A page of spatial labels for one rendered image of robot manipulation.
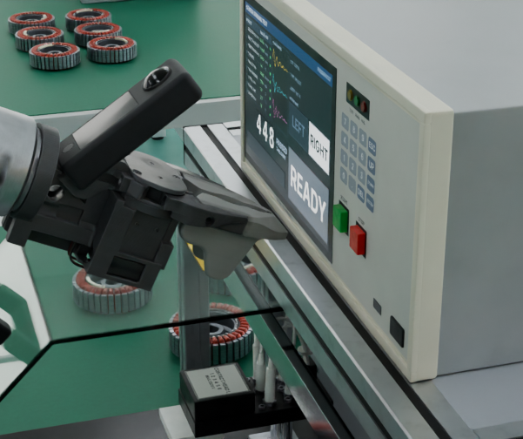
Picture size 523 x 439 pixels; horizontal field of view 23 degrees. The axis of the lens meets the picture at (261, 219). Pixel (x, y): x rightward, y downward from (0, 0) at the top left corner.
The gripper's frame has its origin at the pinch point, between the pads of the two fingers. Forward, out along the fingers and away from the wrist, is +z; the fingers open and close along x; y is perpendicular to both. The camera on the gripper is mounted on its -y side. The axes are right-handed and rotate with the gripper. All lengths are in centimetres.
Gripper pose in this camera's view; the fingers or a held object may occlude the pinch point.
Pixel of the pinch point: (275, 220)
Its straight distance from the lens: 99.1
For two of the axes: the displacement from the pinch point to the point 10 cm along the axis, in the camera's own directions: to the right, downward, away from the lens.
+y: -4.0, 8.8, 2.6
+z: 8.7, 2.8, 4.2
